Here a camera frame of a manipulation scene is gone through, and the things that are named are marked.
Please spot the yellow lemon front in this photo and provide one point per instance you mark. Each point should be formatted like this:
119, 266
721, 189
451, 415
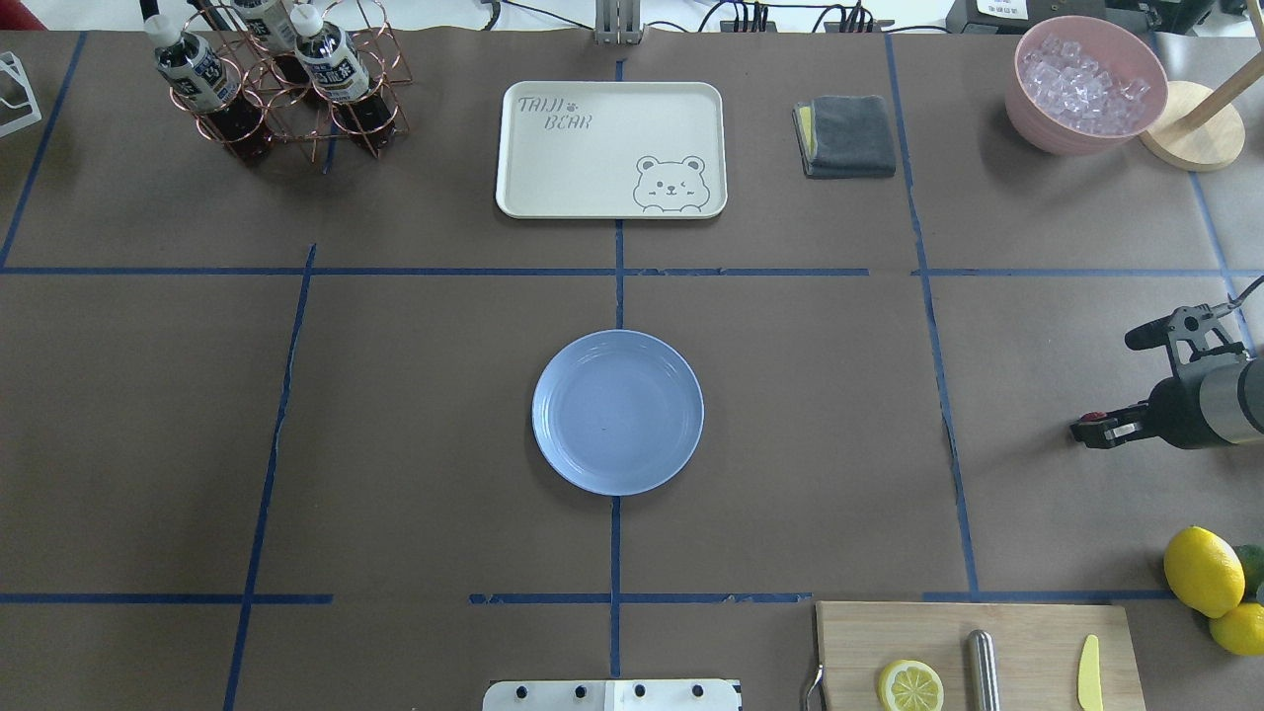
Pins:
1204, 572

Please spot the wooden stand with base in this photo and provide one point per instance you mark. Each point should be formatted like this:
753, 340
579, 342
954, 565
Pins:
1199, 129

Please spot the copper wire bottle rack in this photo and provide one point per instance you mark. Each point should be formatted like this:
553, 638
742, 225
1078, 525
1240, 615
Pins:
288, 108

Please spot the steel muddler black tip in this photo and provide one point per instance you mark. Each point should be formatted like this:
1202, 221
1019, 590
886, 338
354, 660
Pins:
982, 664

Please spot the cream bear tray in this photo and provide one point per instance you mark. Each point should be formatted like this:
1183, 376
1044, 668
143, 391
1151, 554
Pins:
612, 150

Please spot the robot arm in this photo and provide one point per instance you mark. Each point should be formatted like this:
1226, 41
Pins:
1215, 408

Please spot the grey yellow cloth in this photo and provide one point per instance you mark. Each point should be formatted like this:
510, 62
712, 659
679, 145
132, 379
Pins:
845, 137

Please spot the green avocado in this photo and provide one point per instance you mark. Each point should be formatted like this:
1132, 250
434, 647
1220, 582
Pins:
1250, 557

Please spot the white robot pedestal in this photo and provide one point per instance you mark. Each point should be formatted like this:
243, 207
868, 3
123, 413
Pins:
615, 694

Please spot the white wire cup rack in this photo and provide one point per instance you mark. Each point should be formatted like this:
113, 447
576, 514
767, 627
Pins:
18, 96

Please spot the tea bottle white cap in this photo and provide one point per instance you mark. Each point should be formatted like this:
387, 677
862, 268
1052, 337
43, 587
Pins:
333, 63
269, 25
198, 78

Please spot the yellow lemon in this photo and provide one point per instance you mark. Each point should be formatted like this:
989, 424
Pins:
1240, 630
1204, 572

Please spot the lemon half slice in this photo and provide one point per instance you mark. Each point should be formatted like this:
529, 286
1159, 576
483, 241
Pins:
908, 684

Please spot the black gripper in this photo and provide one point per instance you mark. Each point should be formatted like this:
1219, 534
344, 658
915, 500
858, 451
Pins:
1177, 407

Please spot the pink bowl of ice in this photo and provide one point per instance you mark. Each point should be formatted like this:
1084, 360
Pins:
1080, 85

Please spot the blue plate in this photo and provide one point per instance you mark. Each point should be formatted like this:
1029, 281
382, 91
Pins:
618, 412

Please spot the yellow plastic knife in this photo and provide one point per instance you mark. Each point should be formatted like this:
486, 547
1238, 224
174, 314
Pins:
1089, 681

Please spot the wooden cutting board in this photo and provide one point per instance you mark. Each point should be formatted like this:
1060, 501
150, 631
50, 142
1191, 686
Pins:
1037, 647

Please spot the yellow lemon back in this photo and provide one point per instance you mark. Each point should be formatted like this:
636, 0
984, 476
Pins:
1240, 630

